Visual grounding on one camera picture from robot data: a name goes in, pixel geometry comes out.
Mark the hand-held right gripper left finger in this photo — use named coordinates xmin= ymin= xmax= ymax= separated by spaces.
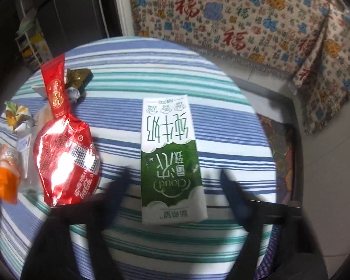
xmin=20 ymin=168 xmax=133 ymax=280

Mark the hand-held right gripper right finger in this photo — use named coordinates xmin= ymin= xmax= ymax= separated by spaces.
xmin=221 ymin=171 xmax=330 ymax=280

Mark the green white milk carton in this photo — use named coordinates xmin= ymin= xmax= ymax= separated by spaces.
xmin=140 ymin=94 xmax=209 ymax=225

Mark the cream snack packet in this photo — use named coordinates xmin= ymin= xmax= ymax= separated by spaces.
xmin=35 ymin=105 xmax=54 ymax=132

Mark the crumpled red foil wrapper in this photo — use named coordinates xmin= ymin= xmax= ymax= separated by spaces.
xmin=32 ymin=115 xmax=101 ymax=207

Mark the colourful floor mat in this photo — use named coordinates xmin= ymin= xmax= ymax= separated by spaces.
xmin=257 ymin=114 xmax=296 ymax=202

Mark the clear plastic wrapper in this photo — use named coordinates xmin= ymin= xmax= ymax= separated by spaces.
xmin=16 ymin=131 xmax=44 ymax=193

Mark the crumpled silver wrapper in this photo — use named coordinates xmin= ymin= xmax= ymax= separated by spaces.
xmin=65 ymin=87 xmax=86 ymax=101

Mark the orange snack wrapper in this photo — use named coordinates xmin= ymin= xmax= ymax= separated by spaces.
xmin=0 ymin=143 xmax=21 ymax=205

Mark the gold foil wrapper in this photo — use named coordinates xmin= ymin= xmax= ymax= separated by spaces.
xmin=65 ymin=68 xmax=93 ymax=89

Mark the striped tablecloth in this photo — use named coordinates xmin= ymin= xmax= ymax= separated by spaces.
xmin=0 ymin=36 xmax=282 ymax=280

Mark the gold white crumpled wrapper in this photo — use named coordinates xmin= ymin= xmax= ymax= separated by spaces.
xmin=4 ymin=101 xmax=37 ymax=135

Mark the white storage rack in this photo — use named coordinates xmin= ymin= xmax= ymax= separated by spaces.
xmin=14 ymin=14 xmax=51 ymax=70

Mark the printed blanket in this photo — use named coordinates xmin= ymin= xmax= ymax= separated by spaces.
xmin=127 ymin=0 xmax=350 ymax=135

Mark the dark refrigerator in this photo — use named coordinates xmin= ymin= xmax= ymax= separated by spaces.
xmin=17 ymin=0 xmax=126 ymax=62

